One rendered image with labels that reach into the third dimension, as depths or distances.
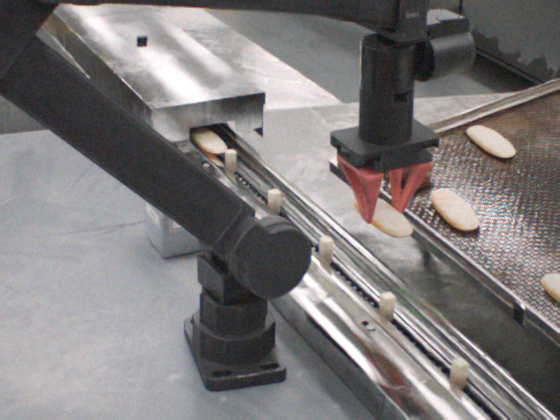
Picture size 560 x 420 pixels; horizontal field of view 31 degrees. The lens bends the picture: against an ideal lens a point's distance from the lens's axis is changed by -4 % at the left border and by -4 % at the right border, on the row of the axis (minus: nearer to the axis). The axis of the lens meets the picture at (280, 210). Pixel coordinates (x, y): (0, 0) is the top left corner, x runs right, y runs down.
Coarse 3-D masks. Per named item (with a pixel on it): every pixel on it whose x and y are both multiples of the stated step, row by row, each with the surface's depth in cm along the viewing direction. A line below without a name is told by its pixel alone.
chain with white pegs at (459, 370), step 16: (224, 160) 149; (240, 176) 144; (256, 192) 140; (272, 192) 133; (272, 208) 134; (320, 240) 123; (384, 304) 111; (464, 368) 100; (464, 384) 101; (480, 400) 99; (496, 416) 97
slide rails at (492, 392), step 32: (320, 224) 130; (320, 256) 123; (352, 256) 123; (352, 288) 116; (384, 288) 116; (384, 320) 110; (416, 320) 111; (416, 352) 105; (448, 352) 105; (448, 384) 100; (480, 384) 100; (480, 416) 95; (512, 416) 95
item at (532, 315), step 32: (512, 96) 146; (544, 96) 147; (448, 128) 142; (544, 128) 139; (448, 160) 135; (480, 160) 134; (384, 192) 129; (480, 192) 127; (416, 224) 121; (448, 224) 121; (512, 224) 120; (544, 224) 119; (480, 256) 115; (512, 288) 109; (544, 320) 102
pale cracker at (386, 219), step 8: (376, 208) 113; (384, 208) 113; (392, 208) 113; (376, 216) 111; (384, 216) 111; (392, 216) 111; (400, 216) 111; (376, 224) 111; (384, 224) 110; (392, 224) 110; (400, 224) 110; (408, 224) 110; (384, 232) 110; (392, 232) 109; (400, 232) 109; (408, 232) 109
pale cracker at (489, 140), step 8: (472, 128) 140; (480, 128) 139; (472, 136) 138; (480, 136) 137; (488, 136) 137; (496, 136) 136; (480, 144) 136; (488, 144) 135; (496, 144) 135; (504, 144) 134; (488, 152) 135; (496, 152) 134; (504, 152) 133; (512, 152) 133
